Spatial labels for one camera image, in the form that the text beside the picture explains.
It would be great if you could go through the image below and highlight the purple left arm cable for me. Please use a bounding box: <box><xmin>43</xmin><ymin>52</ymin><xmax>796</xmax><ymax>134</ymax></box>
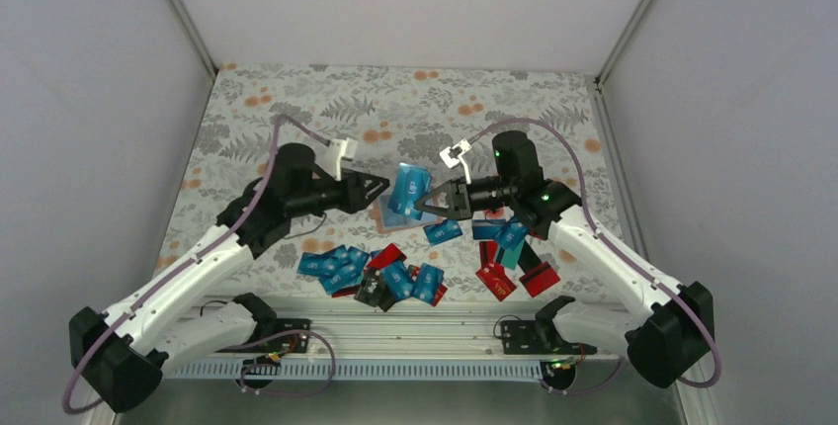
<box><xmin>61</xmin><ymin>114</ymin><xmax>342</xmax><ymax>415</ymax></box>

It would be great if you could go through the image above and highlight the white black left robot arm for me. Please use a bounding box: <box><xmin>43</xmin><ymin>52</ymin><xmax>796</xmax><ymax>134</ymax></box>
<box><xmin>69</xmin><ymin>143</ymin><xmax>390</xmax><ymax>413</ymax></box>

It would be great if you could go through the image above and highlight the teal card right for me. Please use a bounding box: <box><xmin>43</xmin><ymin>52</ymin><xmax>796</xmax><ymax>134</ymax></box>
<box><xmin>492</xmin><ymin>240</ymin><xmax>526</xmax><ymax>271</ymax></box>

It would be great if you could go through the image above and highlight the black VIP card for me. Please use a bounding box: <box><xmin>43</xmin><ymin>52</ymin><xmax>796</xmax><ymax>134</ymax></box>
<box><xmin>354</xmin><ymin>273</ymin><xmax>396</xmax><ymax>311</ymax></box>

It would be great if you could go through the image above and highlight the floral patterned table mat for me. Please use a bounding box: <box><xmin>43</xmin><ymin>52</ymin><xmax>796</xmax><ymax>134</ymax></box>
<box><xmin>157</xmin><ymin>63</ymin><xmax>622</xmax><ymax>302</ymax></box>

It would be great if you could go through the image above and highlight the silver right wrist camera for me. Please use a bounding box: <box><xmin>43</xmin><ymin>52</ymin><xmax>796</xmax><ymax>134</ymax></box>
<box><xmin>439</xmin><ymin>138</ymin><xmax>472</xmax><ymax>184</ymax></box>

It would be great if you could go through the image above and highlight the aluminium rail frame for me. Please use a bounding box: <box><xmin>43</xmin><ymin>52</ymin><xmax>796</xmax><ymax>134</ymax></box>
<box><xmin>104</xmin><ymin>281</ymin><xmax>697</xmax><ymax>361</ymax></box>

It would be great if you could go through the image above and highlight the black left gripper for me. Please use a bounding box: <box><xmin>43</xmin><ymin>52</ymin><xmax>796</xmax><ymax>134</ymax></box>
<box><xmin>287</xmin><ymin>167</ymin><xmax>388</xmax><ymax>217</ymax></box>

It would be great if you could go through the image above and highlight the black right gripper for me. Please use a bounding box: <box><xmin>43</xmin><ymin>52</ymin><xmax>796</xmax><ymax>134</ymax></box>
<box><xmin>415</xmin><ymin>175</ymin><xmax>517</xmax><ymax>220</ymax></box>

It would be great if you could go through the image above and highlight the grey slotted cable duct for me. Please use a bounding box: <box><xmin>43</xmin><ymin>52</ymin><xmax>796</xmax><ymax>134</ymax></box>
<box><xmin>170</xmin><ymin>358</ymin><xmax>543</xmax><ymax>383</ymax></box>

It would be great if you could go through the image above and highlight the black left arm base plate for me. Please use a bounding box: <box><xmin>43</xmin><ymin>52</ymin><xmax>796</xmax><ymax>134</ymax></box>
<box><xmin>218</xmin><ymin>318</ymin><xmax>311</xmax><ymax>354</ymax></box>

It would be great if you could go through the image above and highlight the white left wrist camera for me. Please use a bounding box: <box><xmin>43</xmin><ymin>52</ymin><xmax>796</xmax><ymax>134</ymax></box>
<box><xmin>323</xmin><ymin>137</ymin><xmax>358</xmax><ymax>181</ymax></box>

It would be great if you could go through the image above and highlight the blue card right top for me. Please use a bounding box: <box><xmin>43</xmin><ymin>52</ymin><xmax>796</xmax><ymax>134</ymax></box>
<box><xmin>493</xmin><ymin>216</ymin><xmax>530</xmax><ymax>250</ymax></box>

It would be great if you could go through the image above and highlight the red VIP card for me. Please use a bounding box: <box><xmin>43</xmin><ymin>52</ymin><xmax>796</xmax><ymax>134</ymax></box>
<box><xmin>475</xmin><ymin>262</ymin><xmax>517</xmax><ymax>301</ymax></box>

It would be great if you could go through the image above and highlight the red card far right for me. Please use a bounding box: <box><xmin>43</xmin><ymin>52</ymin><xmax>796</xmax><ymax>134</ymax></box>
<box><xmin>519</xmin><ymin>262</ymin><xmax>560</xmax><ymax>298</ymax></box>

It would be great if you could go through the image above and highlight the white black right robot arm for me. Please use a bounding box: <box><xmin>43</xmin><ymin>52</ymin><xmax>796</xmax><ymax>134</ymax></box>
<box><xmin>413</xmin><ymin>130</ymin><xmax>721</xmax><ymax>388</ymax></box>

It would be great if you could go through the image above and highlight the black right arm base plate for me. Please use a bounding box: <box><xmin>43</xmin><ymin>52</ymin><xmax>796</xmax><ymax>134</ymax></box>
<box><xmin>498</xmin><ymin>319</ymin><xmax>598</xmax><ymax>356</ymax></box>

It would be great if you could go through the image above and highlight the red card centre top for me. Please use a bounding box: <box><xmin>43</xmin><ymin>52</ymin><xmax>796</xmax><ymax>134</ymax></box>
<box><xmin>366</xmin><ymin>243</ymin><xmax>406</xmax><ymax>270</ymax></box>

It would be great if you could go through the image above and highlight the blue card centre top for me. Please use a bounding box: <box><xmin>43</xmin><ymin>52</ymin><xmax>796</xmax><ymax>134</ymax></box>
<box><xmin>423</xmin><ymin>219</ymin><xmax>462</xmax><ymax>246</ymax></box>

